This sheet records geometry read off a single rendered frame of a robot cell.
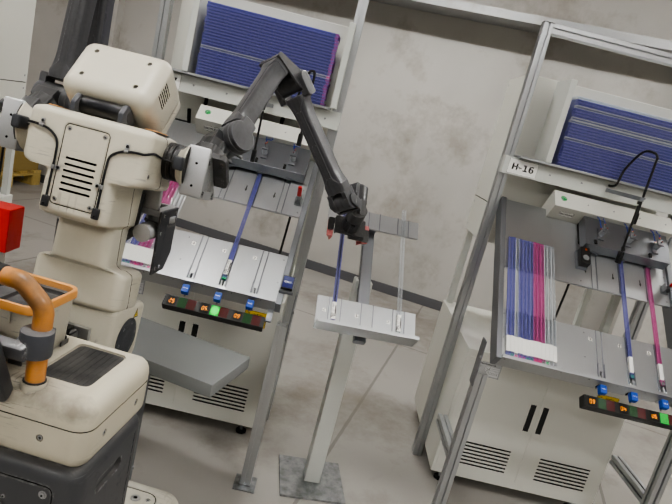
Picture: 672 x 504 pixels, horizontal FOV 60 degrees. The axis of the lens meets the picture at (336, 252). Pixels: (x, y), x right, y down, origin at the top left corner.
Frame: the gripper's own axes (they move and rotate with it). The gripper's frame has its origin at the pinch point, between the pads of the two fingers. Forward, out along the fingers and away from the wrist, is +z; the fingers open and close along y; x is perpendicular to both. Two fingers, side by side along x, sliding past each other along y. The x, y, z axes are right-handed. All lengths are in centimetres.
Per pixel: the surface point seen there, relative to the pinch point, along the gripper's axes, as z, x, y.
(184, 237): 18, 2, 53
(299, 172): 11.1, -31.8, 17.6
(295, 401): 113, 27, -8
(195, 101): 26, -67, 64
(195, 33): -4, -73, 67
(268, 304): 13.8, 23.0, 20.3
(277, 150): 13, -41, 27
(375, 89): 181, -262, -49
